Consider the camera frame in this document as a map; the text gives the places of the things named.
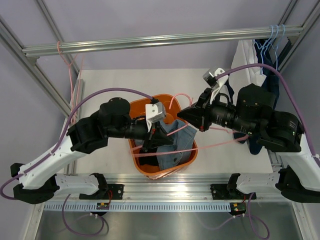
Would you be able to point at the front aluminium frame rail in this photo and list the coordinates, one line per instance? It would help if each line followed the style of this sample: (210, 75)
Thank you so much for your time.
(178, 187)

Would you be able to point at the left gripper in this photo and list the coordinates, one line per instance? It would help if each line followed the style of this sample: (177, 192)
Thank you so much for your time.
(157, 137)

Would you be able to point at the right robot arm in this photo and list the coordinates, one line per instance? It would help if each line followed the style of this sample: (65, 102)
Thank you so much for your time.
(277, 131)

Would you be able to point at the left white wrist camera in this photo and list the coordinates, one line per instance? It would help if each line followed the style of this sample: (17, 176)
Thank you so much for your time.
(154, 112)

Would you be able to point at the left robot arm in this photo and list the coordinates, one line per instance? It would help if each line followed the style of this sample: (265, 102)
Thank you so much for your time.
(39, 180)

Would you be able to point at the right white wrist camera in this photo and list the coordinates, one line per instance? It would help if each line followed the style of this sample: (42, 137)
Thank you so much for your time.
(211, 77)

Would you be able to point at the orange plastic basket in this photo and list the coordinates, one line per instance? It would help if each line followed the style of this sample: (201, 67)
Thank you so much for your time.
(172, 108)

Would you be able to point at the aluminium hanging rail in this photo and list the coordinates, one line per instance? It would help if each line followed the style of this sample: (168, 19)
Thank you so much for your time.
(66, 48)

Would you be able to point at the pink hanger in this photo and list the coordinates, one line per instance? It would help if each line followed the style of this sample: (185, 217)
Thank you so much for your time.
(74, 74)
(178, 125)

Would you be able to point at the dark blue denim garment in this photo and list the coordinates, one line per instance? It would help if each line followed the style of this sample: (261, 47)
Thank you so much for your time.
(254, 91)

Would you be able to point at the light blue hanger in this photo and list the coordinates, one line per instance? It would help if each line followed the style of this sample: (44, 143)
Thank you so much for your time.
(273, 43)
(269, 56)

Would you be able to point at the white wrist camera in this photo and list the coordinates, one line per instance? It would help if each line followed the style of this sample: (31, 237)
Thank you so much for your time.
(211, 77)
(154, 112)

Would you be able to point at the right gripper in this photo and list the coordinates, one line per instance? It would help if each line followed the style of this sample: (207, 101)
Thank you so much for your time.
(200, 115)

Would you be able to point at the black skirt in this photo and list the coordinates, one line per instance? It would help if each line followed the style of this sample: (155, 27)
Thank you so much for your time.
(147, 160)

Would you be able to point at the white slotted cable duct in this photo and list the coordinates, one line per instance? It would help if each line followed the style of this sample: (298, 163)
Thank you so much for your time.
(163, 207)

